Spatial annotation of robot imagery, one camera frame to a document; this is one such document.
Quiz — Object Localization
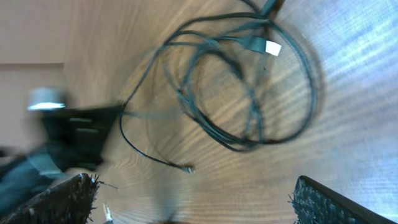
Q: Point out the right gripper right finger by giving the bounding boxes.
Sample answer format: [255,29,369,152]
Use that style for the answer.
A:
[292,175,389,224]

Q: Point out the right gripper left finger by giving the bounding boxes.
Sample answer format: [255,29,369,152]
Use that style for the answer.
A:
[1,173,100,224]

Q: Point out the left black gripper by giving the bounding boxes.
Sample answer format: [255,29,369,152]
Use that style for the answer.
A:
[40,104,122,171]

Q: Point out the short black USB cable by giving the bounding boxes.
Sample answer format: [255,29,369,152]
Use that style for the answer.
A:
[161,0,318,153]

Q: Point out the long black USB cable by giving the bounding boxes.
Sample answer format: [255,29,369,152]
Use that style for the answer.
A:
[119,12,318,174]

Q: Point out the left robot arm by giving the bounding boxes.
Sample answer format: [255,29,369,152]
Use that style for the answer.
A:
[1,105,121,216]

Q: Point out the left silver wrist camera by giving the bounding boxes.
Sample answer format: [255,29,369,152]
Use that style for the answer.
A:
[27,87,66,111]

